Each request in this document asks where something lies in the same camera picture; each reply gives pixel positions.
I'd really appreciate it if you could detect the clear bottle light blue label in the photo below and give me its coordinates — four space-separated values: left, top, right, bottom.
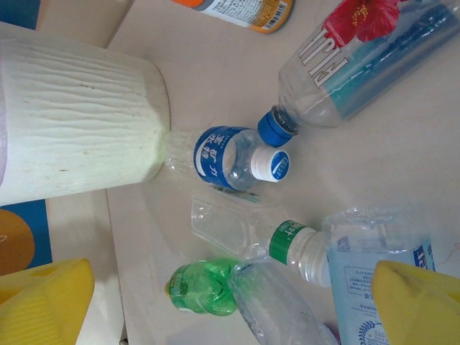
321 205 441 345

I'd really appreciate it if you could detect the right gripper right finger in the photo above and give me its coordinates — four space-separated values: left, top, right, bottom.
371 260 460 345

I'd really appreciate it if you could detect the white ribbed waste bin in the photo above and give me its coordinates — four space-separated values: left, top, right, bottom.
0 37 172 208

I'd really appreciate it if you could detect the long clear bottle white cap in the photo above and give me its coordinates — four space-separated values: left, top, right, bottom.
226 260 339 345

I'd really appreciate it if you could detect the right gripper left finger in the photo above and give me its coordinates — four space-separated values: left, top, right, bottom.
0 257 96 345

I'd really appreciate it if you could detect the orange-capped supplement jar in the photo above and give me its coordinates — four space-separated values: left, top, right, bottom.
170 0 295 35

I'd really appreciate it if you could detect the clear bottle red flower print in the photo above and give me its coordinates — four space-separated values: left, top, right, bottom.
257 0 460 148

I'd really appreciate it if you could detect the green plastic bottle yellow cap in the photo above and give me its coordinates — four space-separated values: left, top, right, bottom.
164 257 249 319

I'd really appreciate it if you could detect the clear bottle green neck band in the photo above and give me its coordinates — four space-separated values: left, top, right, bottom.
190 192 334 288

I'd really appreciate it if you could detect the small bottle blue label white cap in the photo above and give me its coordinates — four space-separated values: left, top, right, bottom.
163 125 291 191

